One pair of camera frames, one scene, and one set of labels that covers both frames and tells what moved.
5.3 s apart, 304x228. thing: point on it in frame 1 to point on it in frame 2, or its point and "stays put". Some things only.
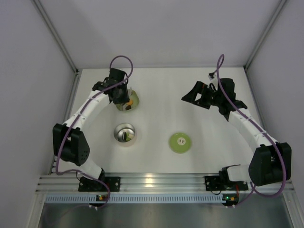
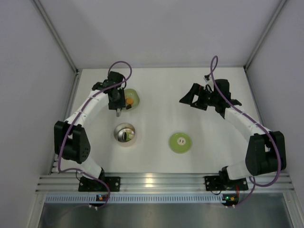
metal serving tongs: (122, 106) to (118, 112)
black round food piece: (124, 136) stays put
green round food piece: (128, 138) stays put
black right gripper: (204, 95) stays put
